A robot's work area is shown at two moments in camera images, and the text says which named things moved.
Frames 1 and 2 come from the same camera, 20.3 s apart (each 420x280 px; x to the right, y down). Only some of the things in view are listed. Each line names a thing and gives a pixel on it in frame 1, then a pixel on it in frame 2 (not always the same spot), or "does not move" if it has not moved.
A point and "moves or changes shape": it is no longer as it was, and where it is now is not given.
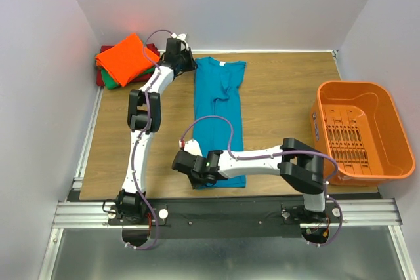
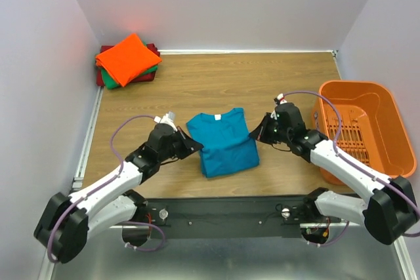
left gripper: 189,61 -> 184,143
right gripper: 180,162 -> 267,128
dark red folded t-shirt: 151,47 does not move
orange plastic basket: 360,127 does not move
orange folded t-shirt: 126,60 does not move
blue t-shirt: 218,111 moves or changes shape
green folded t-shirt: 111,84 does not move
